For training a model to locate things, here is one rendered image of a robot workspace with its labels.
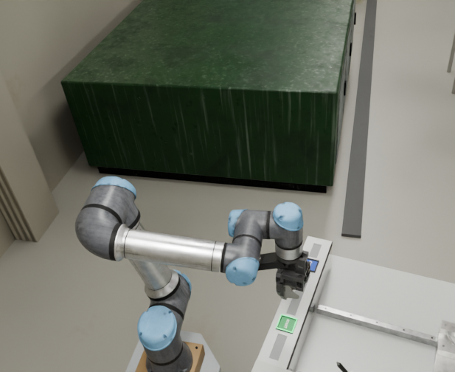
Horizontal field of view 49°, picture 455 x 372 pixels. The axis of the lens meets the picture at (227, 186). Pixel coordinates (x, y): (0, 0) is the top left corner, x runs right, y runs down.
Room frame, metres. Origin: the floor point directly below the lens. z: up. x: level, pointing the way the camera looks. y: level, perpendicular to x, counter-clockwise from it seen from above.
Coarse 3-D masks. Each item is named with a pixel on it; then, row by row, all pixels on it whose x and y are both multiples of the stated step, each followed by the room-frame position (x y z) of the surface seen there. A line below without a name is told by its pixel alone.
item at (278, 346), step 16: (320, 240) 1.28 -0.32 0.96; (320, 256) 1.20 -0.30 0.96; (320, 272) 1.13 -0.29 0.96; (304, 288) 1.07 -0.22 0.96; (288, 304) 1.01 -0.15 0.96; (304, 304) 1.00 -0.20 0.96; (272, 336) 0.90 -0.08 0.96; (288, 336) 0.89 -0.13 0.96; (272, 352) 0.85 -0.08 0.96; (288, 352) 0.84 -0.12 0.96
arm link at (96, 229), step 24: (96, 216) 0.94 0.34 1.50; (96, 240) 0.89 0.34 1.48; (120, 240) 0.88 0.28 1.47; (144, 240) 0.88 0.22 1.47; (168, 240) 0.87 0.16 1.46; (192, 240) 0.87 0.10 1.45; (240, 240) 0.87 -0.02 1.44; (168, 264) 0.84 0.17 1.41; (192, 264) 0.82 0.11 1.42; (216, 264) 0.81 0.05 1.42; (240, 264) 0.79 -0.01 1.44
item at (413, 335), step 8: (320, 312) 1.06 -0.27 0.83; (328, 312) 1.04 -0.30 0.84; (336, 312) 1.03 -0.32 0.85; (344, 312) 1.03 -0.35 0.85; (344, 320) 1.01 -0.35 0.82; (352, 320) 1.00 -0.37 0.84; (360, 320) 0.99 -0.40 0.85; (368, 320) 0.99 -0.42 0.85; (376, 320) 0.98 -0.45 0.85; (376, 328) 0.96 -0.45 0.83; (384, 328) 0.95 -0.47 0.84; (392, 328) 0.94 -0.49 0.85; (400, 328) 0.94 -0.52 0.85; (400, 336) 0.93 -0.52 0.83; (408, 336) 0.92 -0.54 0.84; (416, 336) 0.91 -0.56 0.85; (424, 336) 0.90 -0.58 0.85; (432, 336) 0.90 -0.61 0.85; (432, 344) 0.88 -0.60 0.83
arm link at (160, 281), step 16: (112, 176) 1.10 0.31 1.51; (96, 192) 1.04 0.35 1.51; (112, 192) 1.03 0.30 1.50; (128, 192) 1.06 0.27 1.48; (112, 208) 0.98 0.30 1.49; (128, 208) 1.02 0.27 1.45; (128, 224) 1.00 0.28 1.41; (144, 272) 1.00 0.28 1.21; (160, 272) 1.01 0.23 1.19; (176, 272) 1.06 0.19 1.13; (160, 288) 1.00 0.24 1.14; (176, 288) 1.01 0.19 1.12; (176, 304) 0.97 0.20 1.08
